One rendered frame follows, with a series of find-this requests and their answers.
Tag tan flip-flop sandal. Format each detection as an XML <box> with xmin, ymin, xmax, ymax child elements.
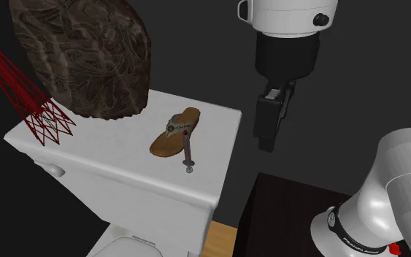
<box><xmin>149</xmin><ymin>107</ymin><xmax>201</xmax><ymax>158</ymax></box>

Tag brown patterned lumpy object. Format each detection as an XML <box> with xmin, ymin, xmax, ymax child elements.
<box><xmin>8</xmin><ymin>0</ymin><xmax>153</xmax><ymax>121</ymax></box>

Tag white toilet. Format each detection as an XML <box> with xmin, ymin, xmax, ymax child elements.
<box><xmin>3</xmin><ymin>88</ymin><xmax>243</xmax><ymax>257</ymax></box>

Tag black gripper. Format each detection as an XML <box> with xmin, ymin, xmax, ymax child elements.
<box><xmin>253</xmin><ymin>31</ymin><xmax>322</xmax><ymax>153</ymax></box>

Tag syringe with red tip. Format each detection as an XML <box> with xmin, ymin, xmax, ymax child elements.
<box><xmin>181</xmin><ymin>129</ymin><xmax>196</xmax><ymax>174</ymax></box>

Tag red wire lattice tower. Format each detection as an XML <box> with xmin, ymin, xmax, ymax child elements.
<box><xmin>0</xmin><ymin>15</ymin><xmax>77</xmax><ymax>147</ymax></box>

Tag dark robot stand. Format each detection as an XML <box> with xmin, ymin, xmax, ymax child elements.
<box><xmin>231</xmin><ymin>172</ymin><xmax>353</xmax><ymax>257</ymax></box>

